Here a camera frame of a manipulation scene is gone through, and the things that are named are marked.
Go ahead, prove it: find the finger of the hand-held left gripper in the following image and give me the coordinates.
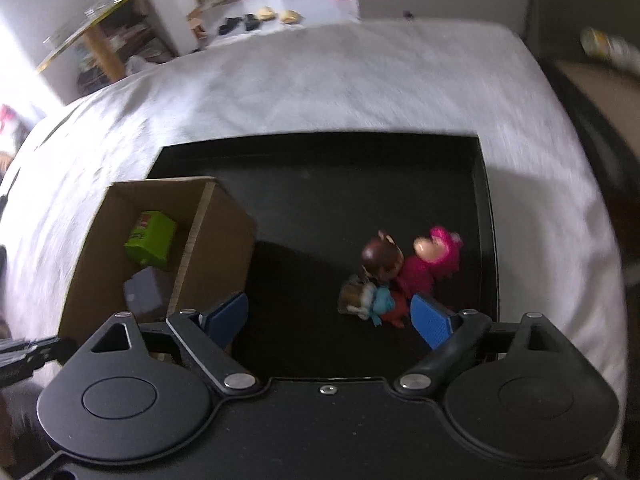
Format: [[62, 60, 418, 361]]
[[0, 336, 77, 386]]

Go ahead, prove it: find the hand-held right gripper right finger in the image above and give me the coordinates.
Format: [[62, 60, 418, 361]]
[[394, 294, 573, 401]]

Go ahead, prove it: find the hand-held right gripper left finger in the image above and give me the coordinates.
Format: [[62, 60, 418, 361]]
[[80, 291, 263, 395]]

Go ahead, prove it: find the pink toy figurine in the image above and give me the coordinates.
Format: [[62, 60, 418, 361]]
[[397, 225, 463, 293]]

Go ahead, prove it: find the brown cardboard box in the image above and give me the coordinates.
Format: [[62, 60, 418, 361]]
[[57, 176, 258, 356]]

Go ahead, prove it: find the brown-haired toy figurine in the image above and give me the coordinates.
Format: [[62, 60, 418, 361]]
[[361, 230, 410, 330]]

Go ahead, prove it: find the small beige toy figure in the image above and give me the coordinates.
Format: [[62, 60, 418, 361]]
[[337, 275, 376, 318]]

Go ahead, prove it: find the lilac toy block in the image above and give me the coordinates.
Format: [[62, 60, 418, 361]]
[[122, 267, 173, 323]]

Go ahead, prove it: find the green toy block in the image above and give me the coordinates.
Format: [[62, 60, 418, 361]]
[[123, 211, 179, 270]]

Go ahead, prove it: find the black tray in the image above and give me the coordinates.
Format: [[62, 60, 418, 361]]
[[147, 132, 501, 378]]

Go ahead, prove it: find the white plastic bag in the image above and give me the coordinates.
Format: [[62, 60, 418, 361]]
[[125, 55, 153, 77]]

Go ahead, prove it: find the black side table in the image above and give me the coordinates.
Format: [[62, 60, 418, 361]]
[[540, 57, 640, 201]]

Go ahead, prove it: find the round gold-edged table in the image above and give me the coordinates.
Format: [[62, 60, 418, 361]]
[[35, 0, 151, 83]]

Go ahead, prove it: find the stack of paper cups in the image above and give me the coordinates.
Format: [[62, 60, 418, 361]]
[[580, 27, 640, 68]]

